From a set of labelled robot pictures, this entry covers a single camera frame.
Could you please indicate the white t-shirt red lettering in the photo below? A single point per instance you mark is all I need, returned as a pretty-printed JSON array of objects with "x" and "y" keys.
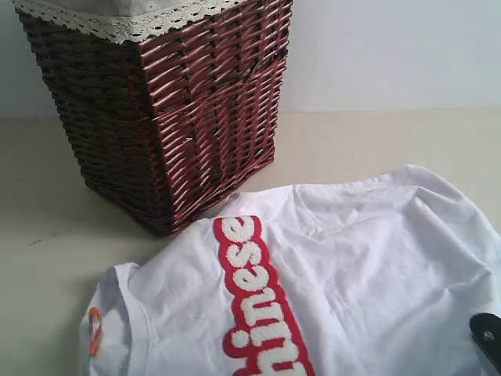
[{"x": 376, "y": 277}]

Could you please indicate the brown wicker laundry basket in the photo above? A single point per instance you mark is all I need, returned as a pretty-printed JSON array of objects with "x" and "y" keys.
[{"x": 167, "y": 127}]

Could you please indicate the white lace cloth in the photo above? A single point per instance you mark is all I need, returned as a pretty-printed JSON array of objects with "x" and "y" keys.
[{"x": 123, "y": 21}]

